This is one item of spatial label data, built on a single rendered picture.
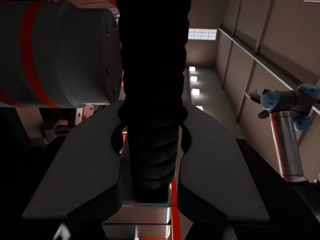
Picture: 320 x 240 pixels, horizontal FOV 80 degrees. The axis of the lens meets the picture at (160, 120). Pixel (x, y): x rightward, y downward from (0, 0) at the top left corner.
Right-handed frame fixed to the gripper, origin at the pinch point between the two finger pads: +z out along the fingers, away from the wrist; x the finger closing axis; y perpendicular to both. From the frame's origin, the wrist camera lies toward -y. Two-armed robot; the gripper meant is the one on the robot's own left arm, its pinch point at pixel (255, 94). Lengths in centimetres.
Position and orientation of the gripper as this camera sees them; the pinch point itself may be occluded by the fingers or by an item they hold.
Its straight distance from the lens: 125.5
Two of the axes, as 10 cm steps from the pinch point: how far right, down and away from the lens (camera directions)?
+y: 1.6, -8.4, -5.2
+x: -9.8, -0.5, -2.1
